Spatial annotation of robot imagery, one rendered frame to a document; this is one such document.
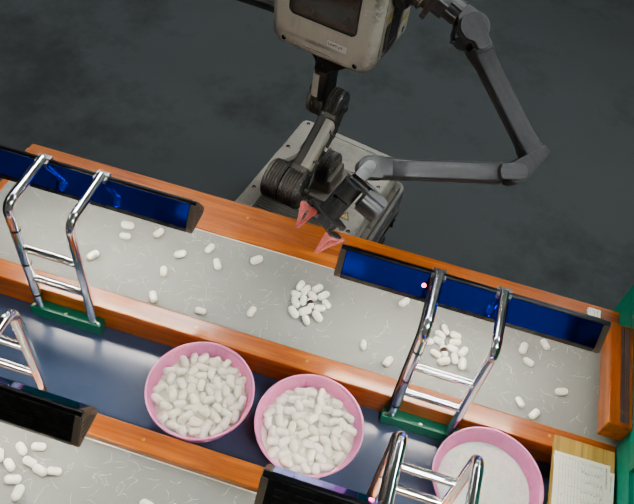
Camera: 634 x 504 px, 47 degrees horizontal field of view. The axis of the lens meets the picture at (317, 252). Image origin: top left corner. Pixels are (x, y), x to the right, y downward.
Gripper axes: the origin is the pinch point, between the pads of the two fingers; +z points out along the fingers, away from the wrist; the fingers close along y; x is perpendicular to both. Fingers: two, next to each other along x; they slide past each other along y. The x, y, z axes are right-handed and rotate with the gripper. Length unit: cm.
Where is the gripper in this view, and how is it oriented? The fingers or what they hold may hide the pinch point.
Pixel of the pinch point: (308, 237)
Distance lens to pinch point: 193.1
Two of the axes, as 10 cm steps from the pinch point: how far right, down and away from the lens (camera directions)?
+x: -5.9, -1.1, -8.0
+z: -6.2, 7.0, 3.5
